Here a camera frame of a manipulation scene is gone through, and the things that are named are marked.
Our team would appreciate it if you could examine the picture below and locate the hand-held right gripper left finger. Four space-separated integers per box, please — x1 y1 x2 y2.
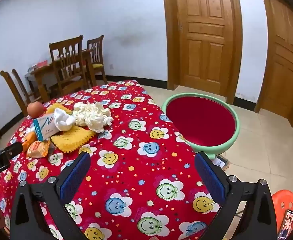
9 152 104 240

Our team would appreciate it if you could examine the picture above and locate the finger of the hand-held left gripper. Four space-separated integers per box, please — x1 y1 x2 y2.
0 142 22 160

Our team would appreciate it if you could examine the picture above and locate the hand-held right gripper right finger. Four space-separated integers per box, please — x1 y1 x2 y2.
194 152 278 240

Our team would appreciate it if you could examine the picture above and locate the orange snack packet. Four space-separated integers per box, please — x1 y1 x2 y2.
26 140 51 158

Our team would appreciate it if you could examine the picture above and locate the blue and white medicine box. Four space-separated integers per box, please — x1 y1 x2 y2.
33 114 58 141

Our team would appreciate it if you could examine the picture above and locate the red basin with green rim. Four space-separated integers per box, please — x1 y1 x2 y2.
162 92 240 159

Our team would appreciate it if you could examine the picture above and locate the white cloth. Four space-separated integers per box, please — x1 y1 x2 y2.
53 107 76 132

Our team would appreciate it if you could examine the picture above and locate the cream tissue ball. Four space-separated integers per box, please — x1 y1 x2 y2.
73 101 114 133

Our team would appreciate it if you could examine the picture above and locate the cardboard box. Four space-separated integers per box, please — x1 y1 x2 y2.
211 154 232 171

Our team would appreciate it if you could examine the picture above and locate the yellow waffle sponge cloth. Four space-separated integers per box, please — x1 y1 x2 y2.
51 125 96 153

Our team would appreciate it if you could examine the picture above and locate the orange egg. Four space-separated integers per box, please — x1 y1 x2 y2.
27 102 44 118

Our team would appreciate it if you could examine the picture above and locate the yellow flat cloth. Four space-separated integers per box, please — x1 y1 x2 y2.
45 102 73 115

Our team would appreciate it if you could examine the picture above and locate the curved-back wooden chair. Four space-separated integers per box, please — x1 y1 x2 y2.
11 69 38 103
0 70 31 115

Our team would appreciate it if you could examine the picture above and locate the red smiley flower tablecloth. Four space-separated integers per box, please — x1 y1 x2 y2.
0 80 222 240

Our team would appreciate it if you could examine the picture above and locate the orange plastic stool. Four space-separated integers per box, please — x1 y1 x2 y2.
272 190 293 240

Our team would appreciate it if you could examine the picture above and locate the wooden dining table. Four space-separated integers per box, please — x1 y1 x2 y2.
30 50 94 103

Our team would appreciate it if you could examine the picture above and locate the smartphone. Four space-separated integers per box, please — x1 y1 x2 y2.
280 209 293 239

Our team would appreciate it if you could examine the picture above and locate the tall-back wooden chair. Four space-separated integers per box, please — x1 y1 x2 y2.
49 35 87 96

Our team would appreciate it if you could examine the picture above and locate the wooden chair with yellow cushion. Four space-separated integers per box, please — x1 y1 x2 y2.
87 35 108 85

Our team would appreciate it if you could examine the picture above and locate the plain-framed wooden door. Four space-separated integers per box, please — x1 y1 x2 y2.
254 0 293 130

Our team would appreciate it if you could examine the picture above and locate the panelled wooden door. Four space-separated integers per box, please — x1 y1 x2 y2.
162 0 242 104

